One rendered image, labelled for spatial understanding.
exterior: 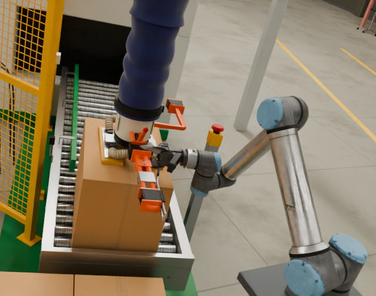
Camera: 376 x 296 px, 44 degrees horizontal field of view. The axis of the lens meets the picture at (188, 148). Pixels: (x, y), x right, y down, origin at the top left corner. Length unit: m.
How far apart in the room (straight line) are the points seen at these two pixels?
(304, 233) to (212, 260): 1.59
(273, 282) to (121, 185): 0.77
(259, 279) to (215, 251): 1.31
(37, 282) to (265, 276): 0.96
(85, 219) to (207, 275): 1.23
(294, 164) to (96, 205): 0.88
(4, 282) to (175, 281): 0.78
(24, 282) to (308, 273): 1.14
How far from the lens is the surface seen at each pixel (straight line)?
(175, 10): 1.99
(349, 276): 1.91
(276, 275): 2.15
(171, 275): 2.33
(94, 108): 3.63
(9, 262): 3.00
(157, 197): 1.73
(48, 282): 2.13
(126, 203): 2.11
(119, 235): 2.22
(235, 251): 3.43
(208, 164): 2.08
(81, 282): 2.14
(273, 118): 1.73
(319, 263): 1.77
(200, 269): 3.19
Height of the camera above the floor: 2.05
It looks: 27 degrees down
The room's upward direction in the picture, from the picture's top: 15 degrees clockwise
